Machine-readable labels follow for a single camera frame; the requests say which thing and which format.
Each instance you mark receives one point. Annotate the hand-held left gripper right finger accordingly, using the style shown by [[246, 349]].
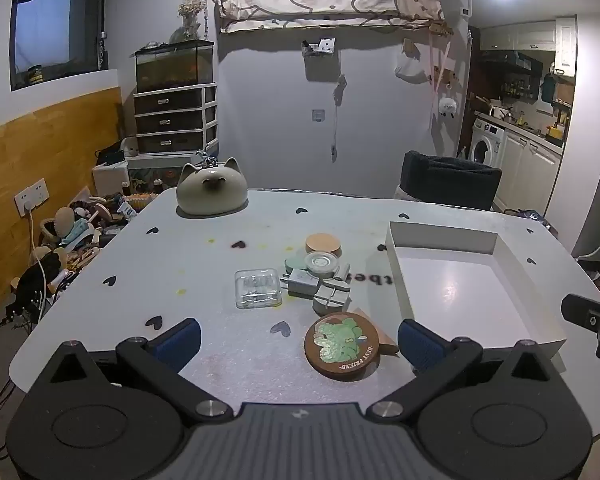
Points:
[[420, 350]]

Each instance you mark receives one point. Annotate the green round tin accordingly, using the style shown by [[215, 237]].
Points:
[[294, 262]]

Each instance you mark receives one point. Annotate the clear plastic case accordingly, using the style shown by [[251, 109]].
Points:
[[257, 287]]

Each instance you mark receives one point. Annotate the white washing machine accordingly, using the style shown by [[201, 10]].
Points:
[[485, 145]]

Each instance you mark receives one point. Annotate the white charger plug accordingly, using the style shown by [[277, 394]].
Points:
[[302, 281]]

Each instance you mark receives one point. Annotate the pile of floor clutter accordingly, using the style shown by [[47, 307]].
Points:
[[75, 230]]

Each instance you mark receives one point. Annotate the clear round container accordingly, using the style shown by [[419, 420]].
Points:
[[321, 262]]

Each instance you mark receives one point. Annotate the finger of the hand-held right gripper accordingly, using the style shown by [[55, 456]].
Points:
[[582, 310]]

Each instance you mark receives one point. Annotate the round green elephant coaster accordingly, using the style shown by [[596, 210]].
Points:
[[340, 342]]

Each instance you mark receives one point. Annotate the round wooden lid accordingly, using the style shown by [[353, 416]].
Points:
[[323, 242]]

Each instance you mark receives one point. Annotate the white hanging bag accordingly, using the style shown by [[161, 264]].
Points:
[[411, 62]]

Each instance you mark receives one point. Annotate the cream cat-shaped jar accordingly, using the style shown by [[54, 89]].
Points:
[[210, 195]]

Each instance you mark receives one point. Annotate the wooden block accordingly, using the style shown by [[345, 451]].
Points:
[[386, 342]]

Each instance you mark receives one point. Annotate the white patterned storage box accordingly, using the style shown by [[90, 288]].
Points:
[[150, 172]]

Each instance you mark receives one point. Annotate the window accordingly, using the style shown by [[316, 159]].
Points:
[[55, 15]]

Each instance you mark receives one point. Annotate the blue patterned bag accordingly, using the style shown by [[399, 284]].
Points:
[[530, 214]]

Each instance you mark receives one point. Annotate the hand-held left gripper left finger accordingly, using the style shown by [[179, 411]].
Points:
[[180, 342]]

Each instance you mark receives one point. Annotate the white drawer cabinet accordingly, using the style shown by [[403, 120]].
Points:
[[167, 120]]

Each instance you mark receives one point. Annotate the sheep plush toy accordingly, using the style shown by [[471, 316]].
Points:
[[447, 107]]

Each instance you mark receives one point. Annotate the black chair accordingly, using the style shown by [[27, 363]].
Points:
[[445, 180]]

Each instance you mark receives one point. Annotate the small metal ornament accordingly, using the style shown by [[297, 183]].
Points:
[[207, 160]]

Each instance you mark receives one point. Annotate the vase of dried flowers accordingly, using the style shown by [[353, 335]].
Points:
[[190, 10]]

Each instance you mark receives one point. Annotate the white wall socket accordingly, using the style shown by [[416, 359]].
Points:
[[30, 195]]

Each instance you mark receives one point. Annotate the white cardboard box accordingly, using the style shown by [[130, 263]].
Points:
[[455, 280]]

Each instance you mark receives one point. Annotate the glass fish tank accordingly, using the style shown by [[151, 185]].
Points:
[[175, 67]]

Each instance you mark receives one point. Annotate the white upper kitchen cabinets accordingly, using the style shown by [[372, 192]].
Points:
[[520, 35]]

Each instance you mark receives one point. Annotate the white lower kitchen cabinets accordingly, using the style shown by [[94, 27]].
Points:
[[527, 165]]

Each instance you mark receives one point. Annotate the white kitchen cabinets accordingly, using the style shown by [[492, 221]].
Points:
[[527, 165], [520, 35]]

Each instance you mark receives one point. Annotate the wall switch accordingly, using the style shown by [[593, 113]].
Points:
[[318, 115]]

